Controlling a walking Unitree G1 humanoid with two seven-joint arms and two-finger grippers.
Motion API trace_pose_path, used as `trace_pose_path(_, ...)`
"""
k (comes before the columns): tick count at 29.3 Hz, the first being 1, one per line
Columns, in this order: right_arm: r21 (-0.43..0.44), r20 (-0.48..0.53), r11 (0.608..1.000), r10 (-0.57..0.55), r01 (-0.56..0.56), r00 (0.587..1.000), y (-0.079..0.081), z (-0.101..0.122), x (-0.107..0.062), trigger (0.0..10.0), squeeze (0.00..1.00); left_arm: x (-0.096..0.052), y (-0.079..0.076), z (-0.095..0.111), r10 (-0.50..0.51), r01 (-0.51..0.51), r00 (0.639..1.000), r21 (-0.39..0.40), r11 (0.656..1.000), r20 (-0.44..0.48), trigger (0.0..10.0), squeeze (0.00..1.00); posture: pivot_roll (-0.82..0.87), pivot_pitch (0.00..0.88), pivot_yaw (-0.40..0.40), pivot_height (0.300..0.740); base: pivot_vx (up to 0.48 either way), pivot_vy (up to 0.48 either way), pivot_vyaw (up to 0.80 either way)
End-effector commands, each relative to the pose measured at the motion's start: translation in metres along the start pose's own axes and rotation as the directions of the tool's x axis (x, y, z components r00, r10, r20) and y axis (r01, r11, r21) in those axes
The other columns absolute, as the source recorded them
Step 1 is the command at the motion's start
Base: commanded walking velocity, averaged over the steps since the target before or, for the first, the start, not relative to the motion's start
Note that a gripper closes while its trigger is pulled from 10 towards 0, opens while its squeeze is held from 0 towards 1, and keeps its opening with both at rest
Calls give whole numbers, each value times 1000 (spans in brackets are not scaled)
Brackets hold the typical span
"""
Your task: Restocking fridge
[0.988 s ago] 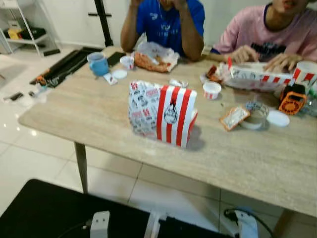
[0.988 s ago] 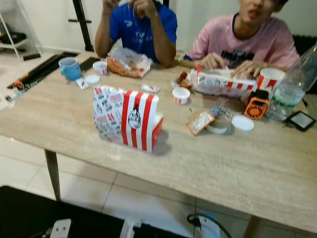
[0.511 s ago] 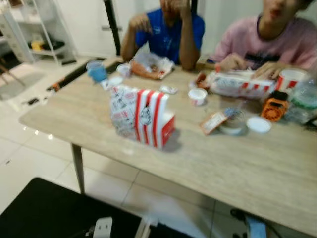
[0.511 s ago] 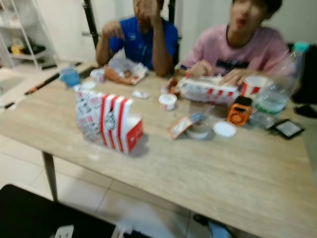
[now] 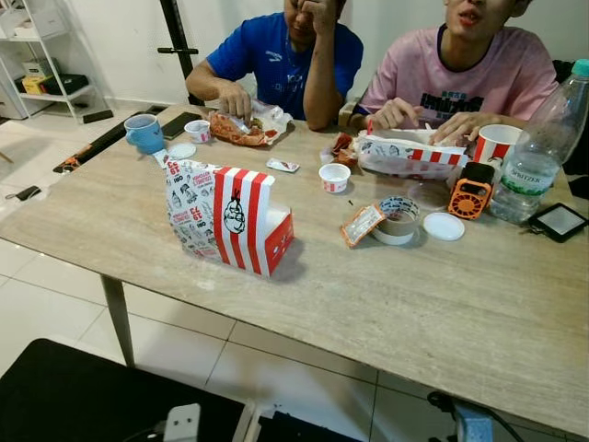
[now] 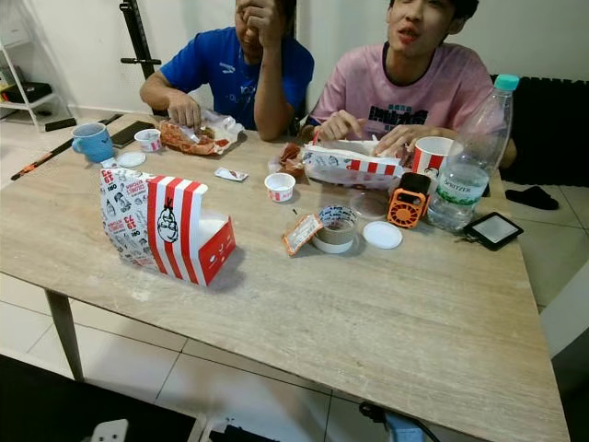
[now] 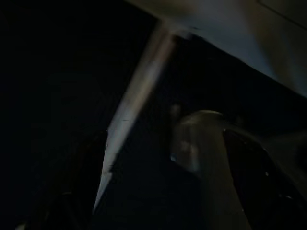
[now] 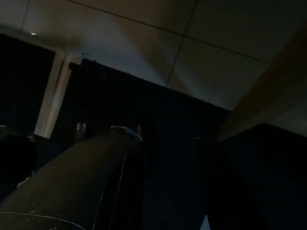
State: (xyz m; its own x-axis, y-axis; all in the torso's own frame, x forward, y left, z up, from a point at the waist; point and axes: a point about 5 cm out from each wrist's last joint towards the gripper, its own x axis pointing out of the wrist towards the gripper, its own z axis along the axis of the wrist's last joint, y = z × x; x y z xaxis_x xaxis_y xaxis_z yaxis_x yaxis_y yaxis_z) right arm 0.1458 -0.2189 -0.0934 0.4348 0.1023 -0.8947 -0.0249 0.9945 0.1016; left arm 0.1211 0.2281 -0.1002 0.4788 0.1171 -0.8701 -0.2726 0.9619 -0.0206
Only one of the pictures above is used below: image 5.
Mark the long black floor bar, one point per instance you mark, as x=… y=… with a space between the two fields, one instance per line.
x=92 y=147

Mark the black phone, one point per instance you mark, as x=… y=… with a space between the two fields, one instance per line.
x=181 y=124

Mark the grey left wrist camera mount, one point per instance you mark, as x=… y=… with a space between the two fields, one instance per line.
x=182 y=424

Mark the grey table leg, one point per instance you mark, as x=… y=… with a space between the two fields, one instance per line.
x=118 y=318

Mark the red white paper cup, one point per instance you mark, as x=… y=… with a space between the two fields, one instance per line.
x=497 y=145

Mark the paper wrapper with fried chicken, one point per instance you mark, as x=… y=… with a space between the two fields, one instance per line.
x=244 y=127

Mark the large white round lid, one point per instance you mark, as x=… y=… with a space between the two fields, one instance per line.
x=444 y=226

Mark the person in blue shirt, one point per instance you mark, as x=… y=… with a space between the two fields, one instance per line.
x=267 y=55

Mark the small white sauce cup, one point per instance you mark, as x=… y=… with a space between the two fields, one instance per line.
x=334 y=178
x=197 y=131

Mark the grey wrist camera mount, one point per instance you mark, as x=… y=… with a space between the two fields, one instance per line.
x=474 y=424
x=182 y=424

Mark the red food wrapper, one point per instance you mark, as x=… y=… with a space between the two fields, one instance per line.
x=343 y=150

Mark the black storage box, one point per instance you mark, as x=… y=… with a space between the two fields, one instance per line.
x=64 y=84

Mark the black slipper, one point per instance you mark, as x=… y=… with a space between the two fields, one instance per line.
x=23 y=192
x=580 y=187

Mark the orange black handheld device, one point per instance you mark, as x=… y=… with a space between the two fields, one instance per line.
x=470 y=196

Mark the white red sauce sachet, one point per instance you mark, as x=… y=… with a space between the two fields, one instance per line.
x=159 y=157
x=282 y=165

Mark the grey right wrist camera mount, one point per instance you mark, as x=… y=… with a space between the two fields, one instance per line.
x=474 y=424

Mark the person in pink shirt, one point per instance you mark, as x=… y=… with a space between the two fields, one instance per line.
x=460 y=78

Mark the open KFC meal box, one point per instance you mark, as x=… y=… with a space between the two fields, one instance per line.
x=409 y=152

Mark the red white striped KFC box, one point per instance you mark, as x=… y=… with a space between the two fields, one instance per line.
x=241 y=216

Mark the black floor mat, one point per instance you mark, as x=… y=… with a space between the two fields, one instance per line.
x=304 y=428
x=92 y=396

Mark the blue mug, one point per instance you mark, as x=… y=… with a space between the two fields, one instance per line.
x=143 y=133

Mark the white floor frame bar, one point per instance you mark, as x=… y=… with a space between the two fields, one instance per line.
x=247 y=425

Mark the orange bordered card packet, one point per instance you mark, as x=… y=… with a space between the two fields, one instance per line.
x=362 y=226

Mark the black metal stand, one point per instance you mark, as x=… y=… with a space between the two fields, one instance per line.
x=179 y=46

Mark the brown tape roll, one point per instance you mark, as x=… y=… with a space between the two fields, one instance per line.
x=398 y=221

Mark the small white round lid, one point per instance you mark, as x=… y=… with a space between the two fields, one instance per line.
x=181 y=150

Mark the clear teal-capped water bottle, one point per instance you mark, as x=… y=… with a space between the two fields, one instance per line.
x=538 y=147

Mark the white shelf rack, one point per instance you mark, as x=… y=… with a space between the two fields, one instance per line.
x=41 y=55

